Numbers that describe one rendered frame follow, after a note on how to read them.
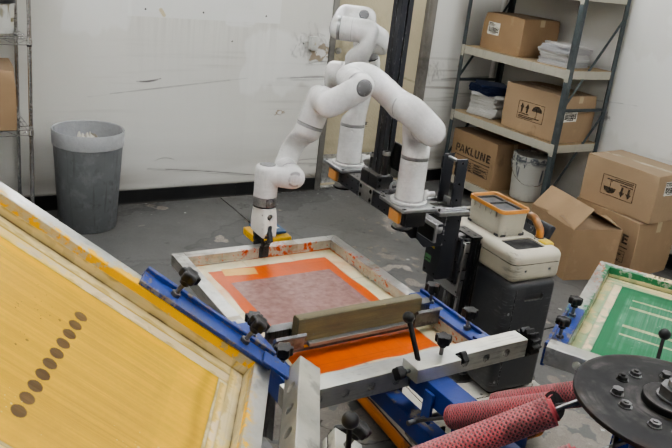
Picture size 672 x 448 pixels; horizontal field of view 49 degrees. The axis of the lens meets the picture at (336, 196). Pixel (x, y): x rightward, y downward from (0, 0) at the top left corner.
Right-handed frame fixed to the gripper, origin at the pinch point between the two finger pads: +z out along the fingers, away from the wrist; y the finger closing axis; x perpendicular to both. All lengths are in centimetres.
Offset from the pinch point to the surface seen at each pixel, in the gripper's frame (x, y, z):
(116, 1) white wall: -38, 309, -46
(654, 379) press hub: -4, -137, -33
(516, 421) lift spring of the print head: 17, -128, -24
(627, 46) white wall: -380, 168, -49
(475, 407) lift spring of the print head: 8, -111, -14
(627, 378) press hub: 2, -136, -33
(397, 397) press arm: 1, -79, 6
